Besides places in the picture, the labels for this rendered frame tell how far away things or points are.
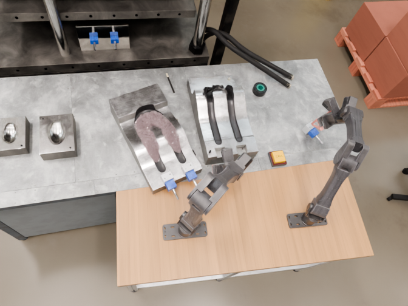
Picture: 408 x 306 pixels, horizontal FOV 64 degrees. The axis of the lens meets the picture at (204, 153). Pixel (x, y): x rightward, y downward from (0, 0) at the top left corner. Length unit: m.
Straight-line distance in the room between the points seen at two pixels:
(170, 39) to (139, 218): 1.11
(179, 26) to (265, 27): 1.56
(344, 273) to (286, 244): 1.09
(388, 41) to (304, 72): 1.29
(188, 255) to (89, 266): 0.97
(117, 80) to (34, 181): 0.67
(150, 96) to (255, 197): 0.72
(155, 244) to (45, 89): 0.98
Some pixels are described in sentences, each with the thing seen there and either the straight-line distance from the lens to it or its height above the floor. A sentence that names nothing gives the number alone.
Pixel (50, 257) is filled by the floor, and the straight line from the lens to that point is 2.38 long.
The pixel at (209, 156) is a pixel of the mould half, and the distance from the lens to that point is 1.56.
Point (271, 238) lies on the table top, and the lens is 1.61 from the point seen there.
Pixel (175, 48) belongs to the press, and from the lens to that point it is 2.06.
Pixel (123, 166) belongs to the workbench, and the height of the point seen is 0.80.
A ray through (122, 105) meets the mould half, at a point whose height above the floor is 0.91.
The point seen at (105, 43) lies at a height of 0.83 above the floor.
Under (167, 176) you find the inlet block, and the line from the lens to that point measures 1.50.
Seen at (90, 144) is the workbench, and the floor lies 0.80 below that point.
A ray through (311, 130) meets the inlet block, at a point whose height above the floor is 0.84.
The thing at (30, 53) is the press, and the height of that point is 0.78.
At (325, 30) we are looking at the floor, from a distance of 3.89.
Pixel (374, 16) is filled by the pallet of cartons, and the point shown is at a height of 0.48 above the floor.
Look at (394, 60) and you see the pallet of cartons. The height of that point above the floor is 0.44.
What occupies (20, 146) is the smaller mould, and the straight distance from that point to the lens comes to 1.68.
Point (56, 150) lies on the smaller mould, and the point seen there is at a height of 0.87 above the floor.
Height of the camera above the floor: 2.27
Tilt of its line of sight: 62 degrees down
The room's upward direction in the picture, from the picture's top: 20 degrees clockwise
